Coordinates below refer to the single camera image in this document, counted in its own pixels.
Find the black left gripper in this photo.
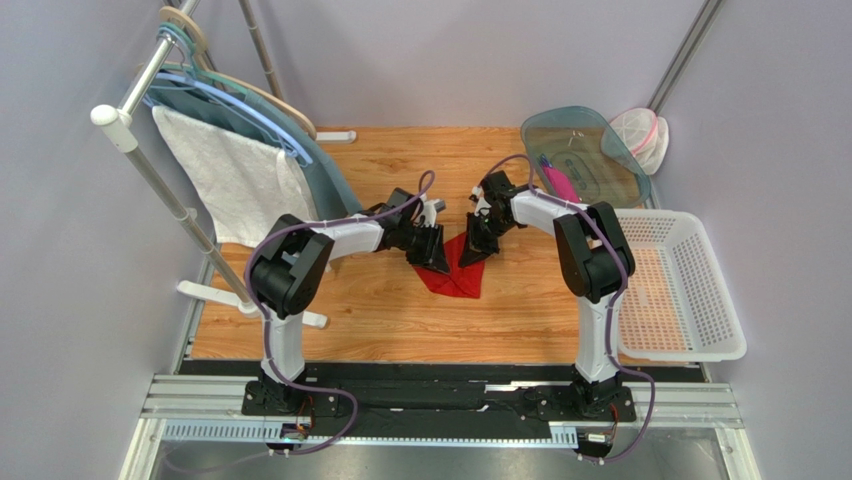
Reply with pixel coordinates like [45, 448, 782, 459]
[396, 221, 451, 274]

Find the red paper napkin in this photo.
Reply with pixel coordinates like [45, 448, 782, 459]
[414, 233, 485, 299]

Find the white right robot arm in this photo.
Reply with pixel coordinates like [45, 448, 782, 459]
[459, 171, 635, 404]

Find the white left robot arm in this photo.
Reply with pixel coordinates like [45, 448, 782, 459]
[244, 189, 451, 404]

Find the pink item in tray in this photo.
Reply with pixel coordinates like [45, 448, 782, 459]
[542, 164, 581, 203]

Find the translucent teal plastic tray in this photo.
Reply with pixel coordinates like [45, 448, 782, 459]
[520, 106, 651, 208]

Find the white terry towel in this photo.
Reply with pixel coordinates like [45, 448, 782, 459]
[152, 106, 318, 247]

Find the white mesh laundry bag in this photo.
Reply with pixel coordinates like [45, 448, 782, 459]
[609, 108, 671, 176]

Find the white perforated plastic basket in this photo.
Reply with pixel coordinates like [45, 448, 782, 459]
[616, 209, 747, 363]

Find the teal blue hanging garment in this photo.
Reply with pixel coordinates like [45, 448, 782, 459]
[147, 69, 364, 224]

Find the wooden clothes hanger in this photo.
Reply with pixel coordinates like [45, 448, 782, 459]
[159, 1, 317, 138]

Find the light blue plastic hanger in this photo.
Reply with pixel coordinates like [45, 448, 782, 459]
[144, 60, 314, 168]

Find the white clothes rack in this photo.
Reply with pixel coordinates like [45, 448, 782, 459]
[90, 1, 357, 318]

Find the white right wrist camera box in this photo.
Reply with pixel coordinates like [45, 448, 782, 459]
[470, 186, 485, 204]

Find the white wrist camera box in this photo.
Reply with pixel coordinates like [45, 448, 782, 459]
[416, 199, 446, 228]
[470, 186, 485, 204]

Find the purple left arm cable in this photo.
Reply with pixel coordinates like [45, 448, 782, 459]
[242, 169, 437, 457]

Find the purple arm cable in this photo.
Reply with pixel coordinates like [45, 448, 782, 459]
[242, 169, 437, 457]
[479, 154, 659, 464]

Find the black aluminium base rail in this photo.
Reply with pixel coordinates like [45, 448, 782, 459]
[141, 362, 743, 448]

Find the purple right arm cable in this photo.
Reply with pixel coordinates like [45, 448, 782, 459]
[479, 154, 659, 464]

